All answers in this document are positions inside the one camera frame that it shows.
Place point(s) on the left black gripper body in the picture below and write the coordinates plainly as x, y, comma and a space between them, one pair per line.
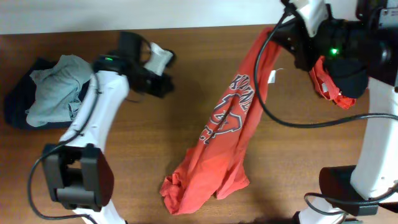
150, 81

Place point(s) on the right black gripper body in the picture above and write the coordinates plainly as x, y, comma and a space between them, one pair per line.
334, 40

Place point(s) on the red soccer print t-shirt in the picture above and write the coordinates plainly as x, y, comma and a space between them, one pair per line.
214, 166

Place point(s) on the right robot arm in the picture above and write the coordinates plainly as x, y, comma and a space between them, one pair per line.
361, 55

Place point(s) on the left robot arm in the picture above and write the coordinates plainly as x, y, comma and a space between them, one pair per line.
76, 171

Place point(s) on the black garment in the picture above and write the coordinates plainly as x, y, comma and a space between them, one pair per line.
348, 75

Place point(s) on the red garment under pile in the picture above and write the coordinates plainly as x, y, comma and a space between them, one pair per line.
326, 88

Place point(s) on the light grey crumpled shirt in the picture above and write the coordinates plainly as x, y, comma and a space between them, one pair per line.
57, 91

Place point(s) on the navy blue folded garment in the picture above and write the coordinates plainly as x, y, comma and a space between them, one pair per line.
22, 96

